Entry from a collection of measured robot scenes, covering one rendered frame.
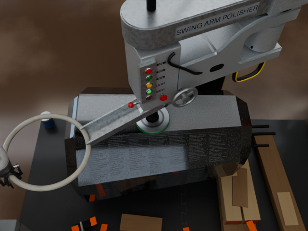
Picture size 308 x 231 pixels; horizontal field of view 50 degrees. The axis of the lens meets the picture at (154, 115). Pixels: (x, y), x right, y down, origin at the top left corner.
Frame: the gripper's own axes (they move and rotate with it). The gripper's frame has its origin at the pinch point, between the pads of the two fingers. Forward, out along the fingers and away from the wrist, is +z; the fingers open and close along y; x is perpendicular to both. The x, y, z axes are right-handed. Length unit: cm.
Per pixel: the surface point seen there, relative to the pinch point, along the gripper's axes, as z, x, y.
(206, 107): -5, -32, 119
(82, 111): 0, 17, 55
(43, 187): -10.9, -17.7, 10.4
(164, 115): -6, -20, 93
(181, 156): 8, -44, 88
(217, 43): -64, -29, 112
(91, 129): -8, -2, 50
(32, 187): -11.0, -14.0, 6.1
